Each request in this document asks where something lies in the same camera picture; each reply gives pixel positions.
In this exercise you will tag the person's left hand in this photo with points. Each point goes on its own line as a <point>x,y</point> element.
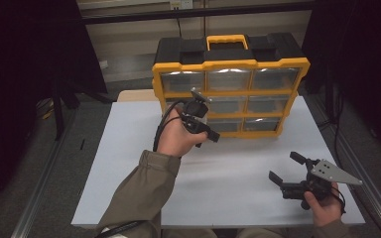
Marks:
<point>173,139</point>

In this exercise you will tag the yellow and black organizer case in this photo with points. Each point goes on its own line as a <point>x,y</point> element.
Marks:
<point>228,63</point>

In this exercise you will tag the aluminium rail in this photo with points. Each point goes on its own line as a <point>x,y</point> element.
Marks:
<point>377,205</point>
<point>36,198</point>

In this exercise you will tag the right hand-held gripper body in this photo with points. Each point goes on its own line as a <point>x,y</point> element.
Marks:
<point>294,191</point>

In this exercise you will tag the person's right hand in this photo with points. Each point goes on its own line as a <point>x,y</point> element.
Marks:
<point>327,211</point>

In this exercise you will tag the grid of clear drawers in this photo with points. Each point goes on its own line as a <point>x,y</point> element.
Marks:
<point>228,81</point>

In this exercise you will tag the person's right leg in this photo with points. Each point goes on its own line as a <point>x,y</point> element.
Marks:
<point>264,233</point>

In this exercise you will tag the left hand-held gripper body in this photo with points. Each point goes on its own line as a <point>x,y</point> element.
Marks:
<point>195,110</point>

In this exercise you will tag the white wall socket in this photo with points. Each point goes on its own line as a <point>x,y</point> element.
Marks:
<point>181,4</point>

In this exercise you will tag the black marker pen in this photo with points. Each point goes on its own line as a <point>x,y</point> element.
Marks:
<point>82,144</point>

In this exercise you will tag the black horizontal bar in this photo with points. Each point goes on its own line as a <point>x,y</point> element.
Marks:
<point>145,16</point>

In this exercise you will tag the small white box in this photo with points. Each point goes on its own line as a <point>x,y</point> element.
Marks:
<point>103,64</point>

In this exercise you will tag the black metal stand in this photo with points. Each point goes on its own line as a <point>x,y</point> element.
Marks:
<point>58,115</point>

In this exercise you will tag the black curtain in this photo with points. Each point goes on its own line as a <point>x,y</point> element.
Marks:
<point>370,66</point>
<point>20,82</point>

